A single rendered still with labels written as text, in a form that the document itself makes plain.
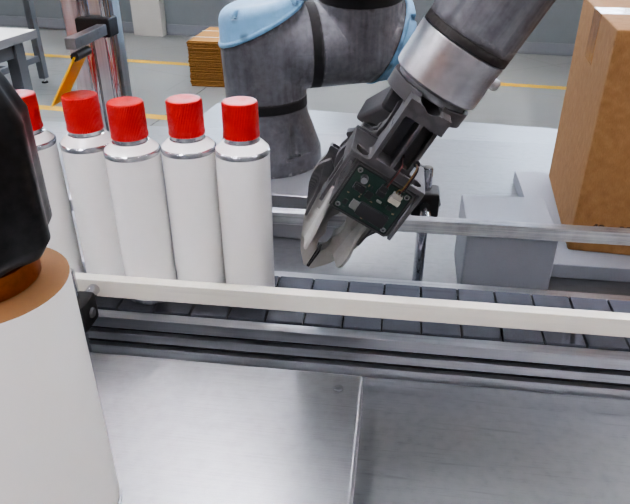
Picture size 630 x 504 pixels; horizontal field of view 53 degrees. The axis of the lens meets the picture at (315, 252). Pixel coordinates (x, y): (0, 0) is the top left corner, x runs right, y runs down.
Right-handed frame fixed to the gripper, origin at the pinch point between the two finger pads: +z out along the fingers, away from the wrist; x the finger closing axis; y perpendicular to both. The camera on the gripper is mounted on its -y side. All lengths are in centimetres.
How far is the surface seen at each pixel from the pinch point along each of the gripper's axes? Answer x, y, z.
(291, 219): -3.4, -2.9, -0.3
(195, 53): -84, -388, 129
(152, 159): -17.8, 2.2, -1.2
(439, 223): 9.2, -2.9, -8.3
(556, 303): 24.2, -2.2, -7.6
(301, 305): 1.0, 5.0, 3.0
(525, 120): 120, -339, 38
